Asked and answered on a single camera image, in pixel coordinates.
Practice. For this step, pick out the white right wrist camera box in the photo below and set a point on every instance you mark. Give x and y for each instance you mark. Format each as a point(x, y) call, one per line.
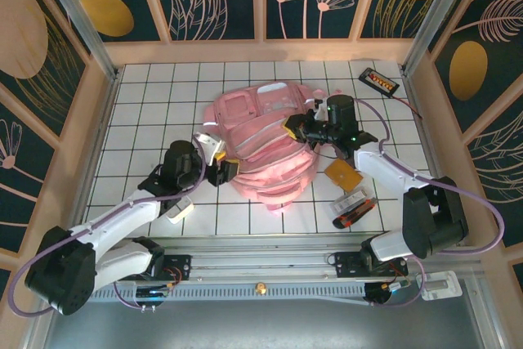
point(318, 106)

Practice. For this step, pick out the grey metal sheet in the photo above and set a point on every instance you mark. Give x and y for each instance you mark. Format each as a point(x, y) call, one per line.
point(261, 324)

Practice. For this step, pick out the black charger board orange connectors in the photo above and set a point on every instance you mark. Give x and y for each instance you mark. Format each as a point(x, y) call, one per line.
point(378, 81)

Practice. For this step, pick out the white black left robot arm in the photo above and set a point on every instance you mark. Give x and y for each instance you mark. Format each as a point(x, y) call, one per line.
point(114, 218)

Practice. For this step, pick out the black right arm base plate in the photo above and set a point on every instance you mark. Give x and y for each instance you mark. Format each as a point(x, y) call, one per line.
point(347, 265)

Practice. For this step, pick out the aluminium frame post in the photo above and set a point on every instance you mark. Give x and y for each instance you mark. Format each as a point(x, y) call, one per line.
point(429, 18)
point(80, 18)

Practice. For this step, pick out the black controller module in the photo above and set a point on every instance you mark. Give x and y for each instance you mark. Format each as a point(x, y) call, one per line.
point(151, 293)
point(384, 292)

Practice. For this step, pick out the small grey labelled box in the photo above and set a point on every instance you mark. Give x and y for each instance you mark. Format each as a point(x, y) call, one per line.
point(348, 201)

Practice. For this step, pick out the orange black utility knife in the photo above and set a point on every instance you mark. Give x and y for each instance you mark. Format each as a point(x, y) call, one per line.
point(351, 218)

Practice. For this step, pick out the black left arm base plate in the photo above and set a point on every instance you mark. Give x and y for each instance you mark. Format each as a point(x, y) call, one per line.
point(180, 267)

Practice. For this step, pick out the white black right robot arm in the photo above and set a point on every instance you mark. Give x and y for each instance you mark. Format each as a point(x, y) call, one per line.
point(384, 165)

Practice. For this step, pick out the aluminium mounting rail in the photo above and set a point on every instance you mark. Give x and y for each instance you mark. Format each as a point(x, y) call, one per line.
point(261, 261)

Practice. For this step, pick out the white plastic bracket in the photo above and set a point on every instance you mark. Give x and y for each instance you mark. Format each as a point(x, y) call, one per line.
point(441, 285)

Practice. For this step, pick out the white square alarm clock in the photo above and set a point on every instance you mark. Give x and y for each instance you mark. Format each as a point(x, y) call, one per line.
point(181, 210)

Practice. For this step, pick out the pink backpack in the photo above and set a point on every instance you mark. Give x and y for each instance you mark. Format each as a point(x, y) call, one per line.
point(265, 153)

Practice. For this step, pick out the small brass knob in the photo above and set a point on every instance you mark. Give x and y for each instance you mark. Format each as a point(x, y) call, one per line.
point(259, 288)

